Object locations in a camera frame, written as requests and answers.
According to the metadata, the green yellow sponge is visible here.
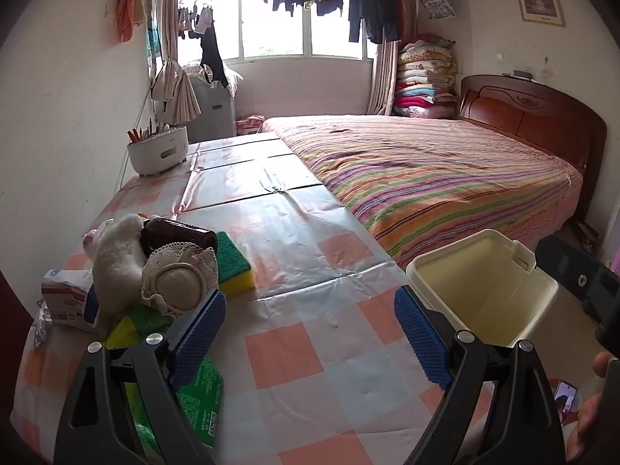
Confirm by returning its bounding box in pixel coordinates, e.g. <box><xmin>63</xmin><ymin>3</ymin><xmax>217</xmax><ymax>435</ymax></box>
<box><xmin>213</xmin><ymin>231</ymin><xmax>255</xmax><ymax>298</ymax></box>

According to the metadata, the small hanging laundry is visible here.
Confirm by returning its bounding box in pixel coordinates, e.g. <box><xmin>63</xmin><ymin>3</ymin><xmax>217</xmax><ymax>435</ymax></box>
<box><xmin>177</xmin><ymin>2</ymin><xmax>216</xmax><ymax>40</ymax></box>

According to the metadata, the smartphone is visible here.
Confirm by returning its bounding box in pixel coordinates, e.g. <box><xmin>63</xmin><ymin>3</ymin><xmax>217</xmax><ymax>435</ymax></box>
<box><xmin>553</xmin><ymin>380</ymin><xmax>578</xmax><ymax>422</ymax></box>

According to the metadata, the striped tied curtain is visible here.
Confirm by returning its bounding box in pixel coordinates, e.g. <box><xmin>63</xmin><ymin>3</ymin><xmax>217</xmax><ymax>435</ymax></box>
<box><xmin>150</xmin><ymin>0</ymin><xmax>202</xmax><ymax>124</ymax></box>

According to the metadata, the row of hanging clothes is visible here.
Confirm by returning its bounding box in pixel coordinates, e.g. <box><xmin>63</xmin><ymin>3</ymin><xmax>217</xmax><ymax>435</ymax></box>
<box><xmin>239</xmin><ymin>0</ymin><xmax>458</xmax><ymax>45</ymax></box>

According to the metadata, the grey air cooler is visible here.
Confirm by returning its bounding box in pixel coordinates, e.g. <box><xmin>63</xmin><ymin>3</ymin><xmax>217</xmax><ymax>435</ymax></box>
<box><xmin>181</xmin><ymin>75</ymin><xmax>238</xmax><ymax>143</ymax></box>

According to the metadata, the black hanging garment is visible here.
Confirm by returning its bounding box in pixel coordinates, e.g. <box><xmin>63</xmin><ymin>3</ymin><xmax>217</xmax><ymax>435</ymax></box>
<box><xmin>200</xmin><ymin>22</ymin><xmax>228</xmax><ymax>85</ymax></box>

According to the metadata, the teal hanging cloth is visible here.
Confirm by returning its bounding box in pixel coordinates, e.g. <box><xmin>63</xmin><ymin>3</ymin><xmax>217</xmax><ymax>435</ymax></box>
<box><xmin>145</xmin><ymin>24</ymin><xmax>160</xmax><ymax>76</ymax></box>

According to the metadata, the cream lace doily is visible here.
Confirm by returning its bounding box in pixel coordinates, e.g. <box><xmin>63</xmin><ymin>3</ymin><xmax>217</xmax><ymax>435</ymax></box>
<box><xmin>140</xmin><ymin>243</ymin><xmax>220</xmax><ymax>320</ymax></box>

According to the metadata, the person's right hand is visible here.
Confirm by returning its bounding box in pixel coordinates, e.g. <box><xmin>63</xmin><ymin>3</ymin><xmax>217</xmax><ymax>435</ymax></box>
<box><xmin>567</xmin><ymin>351</ymin><xmax>613</xmax><ymax>463</ymax></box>

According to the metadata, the white round utensil holder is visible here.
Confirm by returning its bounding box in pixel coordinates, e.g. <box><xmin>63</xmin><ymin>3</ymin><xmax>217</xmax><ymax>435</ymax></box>
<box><xmin>127</xmin><ymin>123</ymin><xmax>189</xmax><ymax>176</ymax></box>

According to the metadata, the white fluffy cloth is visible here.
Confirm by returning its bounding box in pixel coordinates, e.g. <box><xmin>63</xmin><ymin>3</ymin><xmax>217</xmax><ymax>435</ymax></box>
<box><xmin>82</xmin><ymin>213</ymin><xmax>156</xmax><ymax>337</ymax></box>

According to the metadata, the bed with striped sheet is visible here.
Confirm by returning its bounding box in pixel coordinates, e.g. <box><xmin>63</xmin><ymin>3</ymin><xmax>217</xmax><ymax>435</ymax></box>
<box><xmin>262</xmin><ymin>115</ymin><xmax>584</xmax><ymax>272</ymax></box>

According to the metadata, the green plastic packet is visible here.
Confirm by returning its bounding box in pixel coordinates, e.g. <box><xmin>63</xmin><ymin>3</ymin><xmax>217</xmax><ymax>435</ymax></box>
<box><xmin>107</xmin><ymin>305</ymin><xmax>226</xmax><ymax>461</ymax></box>

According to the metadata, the orange hanging cloth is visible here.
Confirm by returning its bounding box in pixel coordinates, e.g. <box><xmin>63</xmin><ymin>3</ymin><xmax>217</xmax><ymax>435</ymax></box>
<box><xmin>116</xmin><ymin>0</ymin><xmax>147</xmax><ymax>43</ymax></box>

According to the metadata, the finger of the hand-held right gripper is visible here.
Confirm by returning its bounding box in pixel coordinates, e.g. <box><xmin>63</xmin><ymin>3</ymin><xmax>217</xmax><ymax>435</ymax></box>
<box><xmin>535</xmin><ymin>235</ymin><xmax>596</xmax><ymax>296</ymax></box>

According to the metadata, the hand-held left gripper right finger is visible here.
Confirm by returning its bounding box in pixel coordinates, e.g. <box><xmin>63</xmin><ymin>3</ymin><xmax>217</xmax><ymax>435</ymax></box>
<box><xmin>394</xmin><ymin>285</ymin><xmax>567</xmax><ymax>465</ymax></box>

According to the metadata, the pink stool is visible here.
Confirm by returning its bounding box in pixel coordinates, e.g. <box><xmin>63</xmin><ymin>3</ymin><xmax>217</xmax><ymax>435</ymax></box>
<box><xmin>236</xmin><ymin>115</ymin><xmax>265</xmax><ymax>137</ymax></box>

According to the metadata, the striped straight curtain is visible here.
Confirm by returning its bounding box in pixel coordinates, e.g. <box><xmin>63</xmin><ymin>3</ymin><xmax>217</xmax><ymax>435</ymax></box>
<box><xmin>367</xmin><ymin>41</ymin><xmax>399</xmax><ymax>117</ymax></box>

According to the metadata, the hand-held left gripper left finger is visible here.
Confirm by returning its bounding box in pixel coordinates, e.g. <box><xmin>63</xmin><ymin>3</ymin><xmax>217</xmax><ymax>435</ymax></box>
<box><xmin>53</xmin><ymin>289</ymin><xmax>227</xmax><ymax>465</ymax></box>

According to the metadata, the brown bottle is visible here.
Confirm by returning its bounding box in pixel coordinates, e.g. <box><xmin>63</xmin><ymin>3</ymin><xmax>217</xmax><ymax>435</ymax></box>
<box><xmin>139</xmin><ymin>218</ymin><xmax>219</xmax><ymax>258</ymax></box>

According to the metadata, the stack of folded quilts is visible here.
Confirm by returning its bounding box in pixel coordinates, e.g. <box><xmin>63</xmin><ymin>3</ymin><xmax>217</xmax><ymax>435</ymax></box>
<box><xmin>393</xmin><ymin>34</ymin><xmax>458</xmax><ymax>119</ymax></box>

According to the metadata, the cream plastic trash bin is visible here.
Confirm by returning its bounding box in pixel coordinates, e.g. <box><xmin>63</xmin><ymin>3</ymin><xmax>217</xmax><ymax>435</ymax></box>
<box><xmin>406</xmin><ymin>229</ymin><xmax>559</xmax><ymax>348</ymax></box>

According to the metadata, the framed wall picture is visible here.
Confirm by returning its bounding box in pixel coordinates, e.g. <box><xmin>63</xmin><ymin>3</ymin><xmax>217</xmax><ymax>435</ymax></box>
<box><xmin>512</xmin><ymin>0</ymin><xmax>566</xmax><ymax>28</ymax></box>

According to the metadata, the wooden headboard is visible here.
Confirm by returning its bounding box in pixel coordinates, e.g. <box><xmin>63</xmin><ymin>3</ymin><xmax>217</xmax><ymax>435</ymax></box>
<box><xmin>458</xmin><ymin>74</ymin><xmax>608</xmax><ymax>224</ymax></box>

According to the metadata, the white tissue packet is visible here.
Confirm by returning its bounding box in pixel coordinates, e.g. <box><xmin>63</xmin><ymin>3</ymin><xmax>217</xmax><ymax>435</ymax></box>
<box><xmin>40</xmin><ymin>267</ymin><xmax>100</xmax><ymax>332</ymax></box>

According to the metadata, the silver foil wrapper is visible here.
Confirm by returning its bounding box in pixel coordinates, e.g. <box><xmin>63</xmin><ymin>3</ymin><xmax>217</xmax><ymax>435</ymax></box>
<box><xmin>31</xmin><ymin>300</ymin><xmax>54</xmax><ymax>350</ymax></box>

